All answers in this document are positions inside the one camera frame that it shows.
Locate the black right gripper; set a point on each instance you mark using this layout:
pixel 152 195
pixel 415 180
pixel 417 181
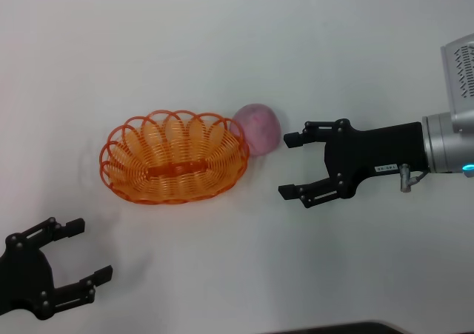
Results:
pixel 377 149

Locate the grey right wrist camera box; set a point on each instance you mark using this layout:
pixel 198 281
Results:
pixel 461 75

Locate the pink peach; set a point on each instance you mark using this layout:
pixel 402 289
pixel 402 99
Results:
pixel 261 130

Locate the dark curved edge object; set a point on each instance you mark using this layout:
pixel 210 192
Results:
pixel 333 328

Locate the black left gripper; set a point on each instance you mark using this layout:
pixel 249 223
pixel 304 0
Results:
pixel 26 274

